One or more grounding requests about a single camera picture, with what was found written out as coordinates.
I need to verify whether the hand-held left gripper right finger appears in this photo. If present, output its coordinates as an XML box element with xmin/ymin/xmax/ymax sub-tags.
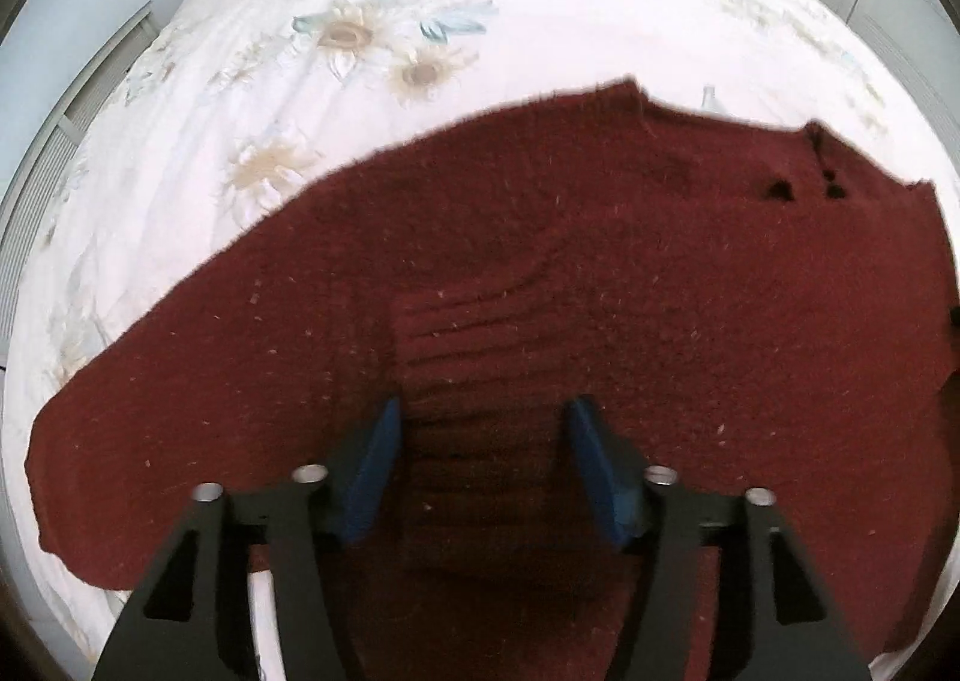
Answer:
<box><xmin>565</xmin><ymin>394</ymin><xmax>875</xmax><ymax>681</ymax></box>

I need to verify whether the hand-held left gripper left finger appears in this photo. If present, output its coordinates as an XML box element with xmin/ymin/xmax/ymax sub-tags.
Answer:
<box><xmin>94</xmin><ymin>396</ymin><xmax>406</xmax><ymax>681</ymax></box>

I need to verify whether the dark red knitted sweater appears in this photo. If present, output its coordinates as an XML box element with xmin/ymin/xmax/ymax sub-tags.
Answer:
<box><xmin>22</xmin><ymin>75</ymin><xmax>960</xmax><ymax>681</ymax></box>

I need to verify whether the white floral bedsheet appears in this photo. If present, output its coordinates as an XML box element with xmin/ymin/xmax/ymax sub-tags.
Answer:
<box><xmin>0</xmin><ymin>0</ymin><xmax>960</xmax><ymax>681</ymax></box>

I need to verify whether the white slatted radiator cover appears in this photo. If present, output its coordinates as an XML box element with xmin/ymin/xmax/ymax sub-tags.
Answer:
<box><xmin>0</xmin><ymin>0</ymin><xmax>162</xmax><ymax>367</ymax></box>

